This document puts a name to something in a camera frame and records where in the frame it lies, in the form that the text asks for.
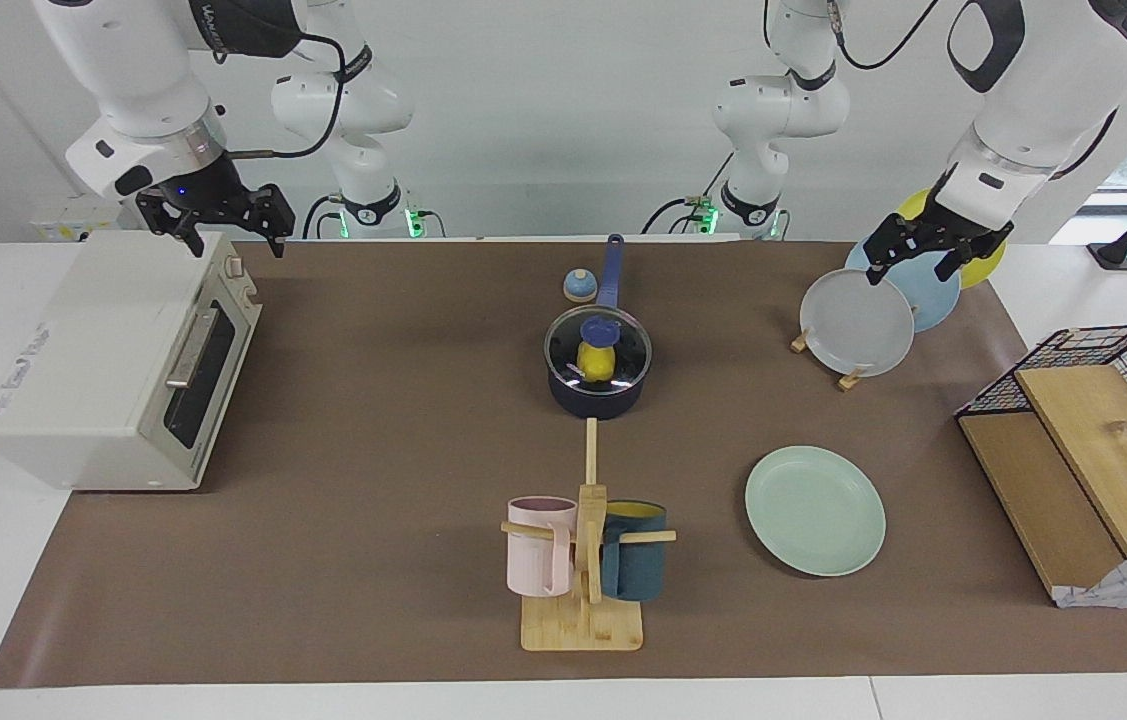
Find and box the glass lid with blue knob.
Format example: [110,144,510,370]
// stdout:
[543,306,653,393]

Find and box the yellow plate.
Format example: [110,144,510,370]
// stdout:
[898,188,1008,291]

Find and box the light blue plate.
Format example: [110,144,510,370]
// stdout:
[845,240,962,333]

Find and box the grey plate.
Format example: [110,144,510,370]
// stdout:
[800,268,916,378]

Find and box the wooden plate rack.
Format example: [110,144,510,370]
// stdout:
[790,325,864,392]

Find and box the pale green plate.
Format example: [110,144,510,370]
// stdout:
[745,445,887,578]

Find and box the white power strip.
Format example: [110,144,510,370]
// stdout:
[31,198,139,243]

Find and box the white toaster oven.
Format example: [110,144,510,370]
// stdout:
[0,232,264,492]

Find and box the light wooden cutting board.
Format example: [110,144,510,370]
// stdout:
[1013,364,1127,559]

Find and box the brown wooden board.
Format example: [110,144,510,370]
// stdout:
[958,412,1124,599]

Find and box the dark blue saucepan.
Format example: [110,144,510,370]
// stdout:
[543,233,653,421]

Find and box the brown table mat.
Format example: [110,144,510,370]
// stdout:
[0,240,1127,689]

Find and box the teal mug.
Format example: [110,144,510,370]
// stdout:
[600,500,668,602]

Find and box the pink mug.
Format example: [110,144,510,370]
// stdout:
[507,496,579,599]

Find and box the wooden mug rack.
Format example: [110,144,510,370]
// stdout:
[500,418,677,653]

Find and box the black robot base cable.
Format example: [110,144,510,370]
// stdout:
[301,193,344,241]
[641,197,699,236]

